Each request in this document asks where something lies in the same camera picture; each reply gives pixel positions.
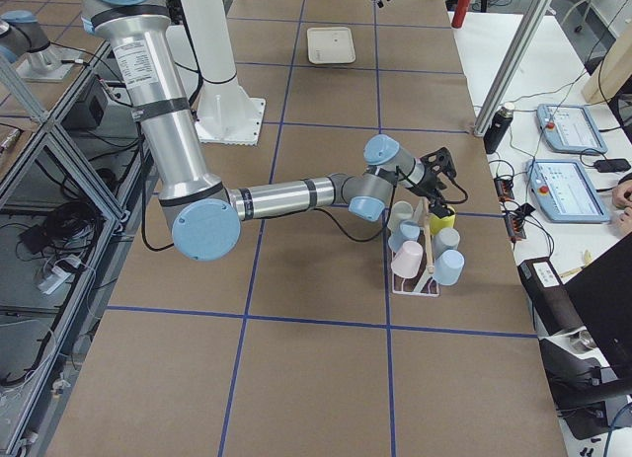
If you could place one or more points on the yellow cup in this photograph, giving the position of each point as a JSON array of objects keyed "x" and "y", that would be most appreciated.
[{"x": 438, "y": 223}]

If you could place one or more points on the grey cup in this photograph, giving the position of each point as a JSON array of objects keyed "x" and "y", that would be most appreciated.
[{"x": 445, "y": 239}]

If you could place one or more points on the light blue cup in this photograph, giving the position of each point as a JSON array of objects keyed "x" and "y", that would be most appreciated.
[
  {"x": 407, "y": 230},
  {"x": 448, "y": 267}
]

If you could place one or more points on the cream cup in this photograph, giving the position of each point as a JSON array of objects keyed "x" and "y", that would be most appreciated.
[{"x": 400, "y": 211}]

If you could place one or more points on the pink cup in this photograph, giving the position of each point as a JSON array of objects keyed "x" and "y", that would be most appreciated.
[{"x": 407, "y": 261}]

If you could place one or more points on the white cup rack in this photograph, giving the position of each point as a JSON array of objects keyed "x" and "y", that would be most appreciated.
[{"x": 423, "y": 283}]

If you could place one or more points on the cream plastic tray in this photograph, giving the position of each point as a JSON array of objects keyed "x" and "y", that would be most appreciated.
[{"x": 330, "y": 45}]

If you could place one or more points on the red water bottle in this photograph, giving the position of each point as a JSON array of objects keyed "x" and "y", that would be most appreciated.
[{"x": 459, "y": 13}]

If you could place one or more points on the black thermos bottle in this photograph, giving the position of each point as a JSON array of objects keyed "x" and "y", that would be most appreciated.
[{"x": 501, "y": 121}]

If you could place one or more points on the near teach pendant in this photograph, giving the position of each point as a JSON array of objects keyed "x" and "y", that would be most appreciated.
[{"x": 564, "y": 192}]

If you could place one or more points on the teach pendant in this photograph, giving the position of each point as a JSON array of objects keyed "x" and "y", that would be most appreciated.
[
  {"x": 570, "y": 129},
  {"x": 564, "y": 192}
]

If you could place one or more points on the far teach pendant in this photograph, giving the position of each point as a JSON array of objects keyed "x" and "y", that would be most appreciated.
[{"x": 570, "y": 129}]

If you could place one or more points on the black label box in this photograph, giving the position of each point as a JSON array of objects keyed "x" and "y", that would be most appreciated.
[{"x": 551, "y": 308}]

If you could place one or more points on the black monitor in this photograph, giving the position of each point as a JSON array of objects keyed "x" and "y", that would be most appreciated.
[{"x": 601, "y": 294}]

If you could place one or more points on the seated person in black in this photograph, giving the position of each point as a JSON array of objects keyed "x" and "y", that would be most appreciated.
[{"x": 621, "y": 200}]

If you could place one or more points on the black power adapter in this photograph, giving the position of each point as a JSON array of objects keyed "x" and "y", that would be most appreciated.
[{"x": 616, "y": 165}]

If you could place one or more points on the aluminium frame post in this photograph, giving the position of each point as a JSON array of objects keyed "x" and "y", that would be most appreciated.
[{"x": 521, "y": 40}]

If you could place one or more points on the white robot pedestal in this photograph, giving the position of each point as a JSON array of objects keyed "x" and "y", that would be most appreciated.
[{"x": 225, "y": 112}]

